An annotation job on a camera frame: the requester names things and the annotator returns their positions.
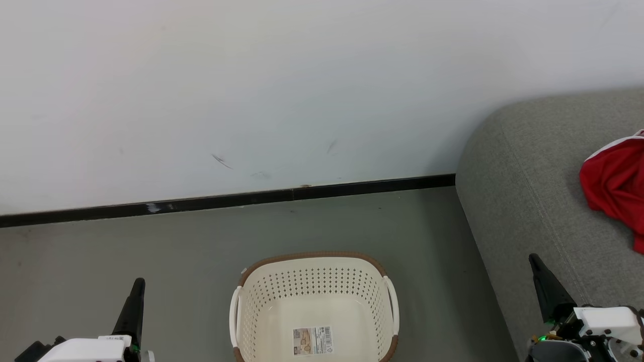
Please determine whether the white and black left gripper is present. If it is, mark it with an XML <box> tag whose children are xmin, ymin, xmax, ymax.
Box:
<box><xmin>37</xmin><ymin>278</ymin><xmax>155</xmax><ymax>362</ymax></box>

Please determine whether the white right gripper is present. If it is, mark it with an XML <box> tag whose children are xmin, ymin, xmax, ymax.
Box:
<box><xmin>528</xmin><ymin>253</ymin><xmax>644</xmax><ymax>362</ymax></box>

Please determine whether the red jersey with black number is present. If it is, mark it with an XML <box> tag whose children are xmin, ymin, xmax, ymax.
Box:
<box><xmin>579</xmin><ymin>129</ymin><xmax>644</xmax><ymax>255</ymax></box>

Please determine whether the grey fabric sofa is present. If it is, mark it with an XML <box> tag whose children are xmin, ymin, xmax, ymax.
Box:
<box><xmin>455</xmin><ymin>88</ymin><xmax>644</xmax><ymax>362</ymax></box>

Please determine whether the cream perforated plastic laundry basket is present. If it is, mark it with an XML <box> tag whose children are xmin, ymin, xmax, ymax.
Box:
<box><xmin>229</xmin><ymin>251</ymin><xmax>400</xmax><ymax>362</ymax></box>

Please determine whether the white basket label sticker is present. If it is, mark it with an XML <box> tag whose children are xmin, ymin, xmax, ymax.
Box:
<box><xmin>292</xmin><ymin>325</ymin><xmax>335</xmax><ymax>357</ymax></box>

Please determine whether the black wall baseboard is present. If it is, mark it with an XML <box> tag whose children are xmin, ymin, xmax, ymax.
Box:
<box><xmin>0</xmin><ymin>173</ymin><xmax>456</xmax><ymax>228</ymax></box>

